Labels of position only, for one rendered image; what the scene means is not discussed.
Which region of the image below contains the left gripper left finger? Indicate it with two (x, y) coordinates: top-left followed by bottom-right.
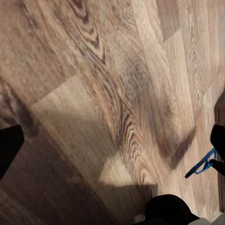
(0, 125), (24, 181)

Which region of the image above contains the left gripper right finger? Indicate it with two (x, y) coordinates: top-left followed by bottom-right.
(210, 125), (225, 162)

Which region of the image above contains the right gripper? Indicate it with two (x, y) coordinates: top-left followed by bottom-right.
(210, 159), (225, 176)

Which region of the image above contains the sandal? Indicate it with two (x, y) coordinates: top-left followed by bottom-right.
(185, 148), (217, 178)

